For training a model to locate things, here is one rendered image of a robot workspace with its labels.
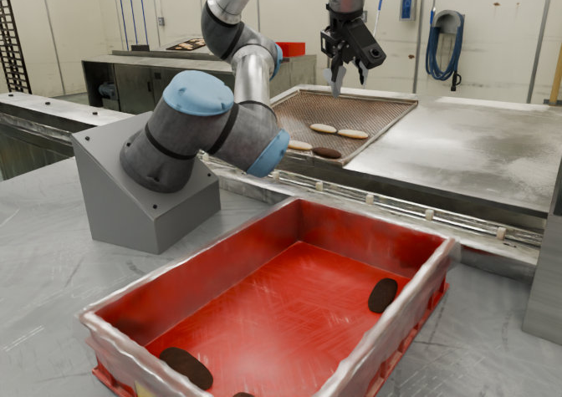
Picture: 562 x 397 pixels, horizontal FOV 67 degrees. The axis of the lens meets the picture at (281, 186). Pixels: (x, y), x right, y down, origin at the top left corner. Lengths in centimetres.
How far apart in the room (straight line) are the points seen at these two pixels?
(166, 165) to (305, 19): 480
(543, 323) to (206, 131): 62
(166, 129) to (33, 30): 772
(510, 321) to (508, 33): 402
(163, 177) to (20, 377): 41
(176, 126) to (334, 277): 40
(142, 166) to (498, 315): 67
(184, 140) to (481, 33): 408
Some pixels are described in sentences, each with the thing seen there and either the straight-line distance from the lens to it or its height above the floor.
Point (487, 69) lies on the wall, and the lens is 469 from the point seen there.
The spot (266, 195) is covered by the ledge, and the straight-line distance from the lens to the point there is 106.
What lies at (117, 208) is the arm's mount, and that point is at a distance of 91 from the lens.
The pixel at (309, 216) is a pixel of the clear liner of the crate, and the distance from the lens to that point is 84.
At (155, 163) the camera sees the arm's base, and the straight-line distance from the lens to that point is 87.
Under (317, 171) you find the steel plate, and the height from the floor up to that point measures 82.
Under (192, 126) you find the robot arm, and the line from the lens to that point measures 81.
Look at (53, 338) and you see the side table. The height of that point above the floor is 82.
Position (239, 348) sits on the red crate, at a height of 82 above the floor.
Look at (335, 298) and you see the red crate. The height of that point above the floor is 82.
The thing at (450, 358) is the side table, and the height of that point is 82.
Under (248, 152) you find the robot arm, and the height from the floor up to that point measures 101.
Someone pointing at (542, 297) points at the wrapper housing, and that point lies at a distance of 71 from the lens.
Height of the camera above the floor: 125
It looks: 22 degrees down
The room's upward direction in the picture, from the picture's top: 1 degrees counter-clockwise
